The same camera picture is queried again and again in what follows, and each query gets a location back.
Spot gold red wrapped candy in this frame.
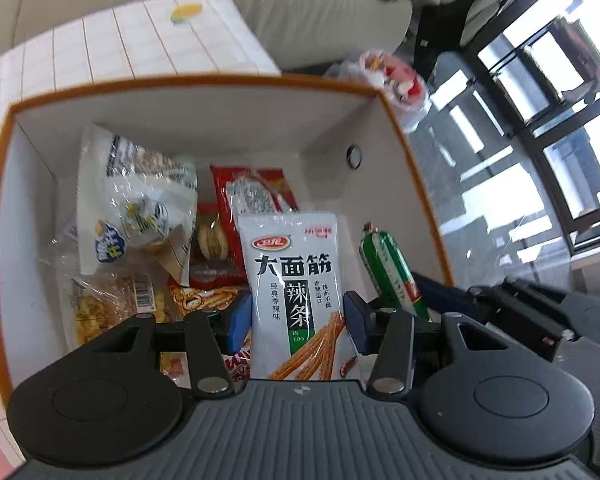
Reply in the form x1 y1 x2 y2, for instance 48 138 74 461
192 202 246 286

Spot beige sofa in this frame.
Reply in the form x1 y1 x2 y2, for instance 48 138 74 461
0 0 413 71

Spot red snack packet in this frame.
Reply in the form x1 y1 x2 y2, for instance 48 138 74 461
210 164 301 271

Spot green sausage stick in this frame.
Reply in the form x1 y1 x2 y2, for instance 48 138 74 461
358 222 431 321

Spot plastic bag with red contents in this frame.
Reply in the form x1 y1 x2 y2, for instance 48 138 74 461
325 49 431 133

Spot orange stick snack packet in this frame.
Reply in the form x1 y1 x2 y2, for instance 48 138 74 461
167 275 246 318

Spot lemon-print tiled tablecloth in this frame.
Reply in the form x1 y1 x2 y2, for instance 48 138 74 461
0 0 283 466

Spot red-white snack packet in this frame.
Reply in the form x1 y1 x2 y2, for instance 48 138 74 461
220 345 253 383

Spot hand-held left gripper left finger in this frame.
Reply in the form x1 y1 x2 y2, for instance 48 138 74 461
80 291 254 397

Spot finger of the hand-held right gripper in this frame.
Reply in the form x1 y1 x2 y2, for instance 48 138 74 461
410 270 486 322

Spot grey spicy strip packet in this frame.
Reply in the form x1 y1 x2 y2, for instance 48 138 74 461
236 210 361 381

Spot clear yellow cracker packet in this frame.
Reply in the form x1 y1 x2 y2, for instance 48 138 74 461
62 267 171 346

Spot orange cardboard box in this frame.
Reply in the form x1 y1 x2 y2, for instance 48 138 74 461
0 72 456 411

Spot black window frame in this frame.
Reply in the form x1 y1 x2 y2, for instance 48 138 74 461
415 0 600 261

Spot clear white-blue snack bag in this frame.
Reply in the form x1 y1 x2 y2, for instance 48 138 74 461
77 125 199 286

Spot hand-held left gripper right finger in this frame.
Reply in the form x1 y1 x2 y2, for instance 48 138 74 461
343 290 548 396

